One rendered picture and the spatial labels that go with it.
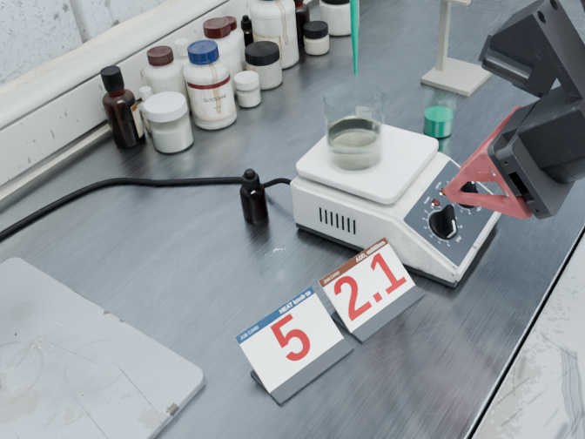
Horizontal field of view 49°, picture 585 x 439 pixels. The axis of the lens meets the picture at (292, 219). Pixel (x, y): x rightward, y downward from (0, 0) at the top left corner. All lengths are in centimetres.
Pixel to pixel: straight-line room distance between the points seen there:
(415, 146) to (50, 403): 44
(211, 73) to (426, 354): 48
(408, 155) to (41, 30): 51
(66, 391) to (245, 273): 21
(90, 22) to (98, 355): 51
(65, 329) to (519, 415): 43
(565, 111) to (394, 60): 61
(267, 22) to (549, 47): 62
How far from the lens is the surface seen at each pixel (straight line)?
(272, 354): 59
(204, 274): 70
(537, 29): 48
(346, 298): 63
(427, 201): 67
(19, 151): 90
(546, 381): 62
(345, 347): 61
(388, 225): 65
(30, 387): 65
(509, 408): 59
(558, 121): 49
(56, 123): 92
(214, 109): 91
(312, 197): 68
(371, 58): 108
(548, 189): 51
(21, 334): 70
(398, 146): 71
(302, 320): 60
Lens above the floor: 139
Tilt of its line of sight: 41 degrees down
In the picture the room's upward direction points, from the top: 6 degrees counter-clockwise
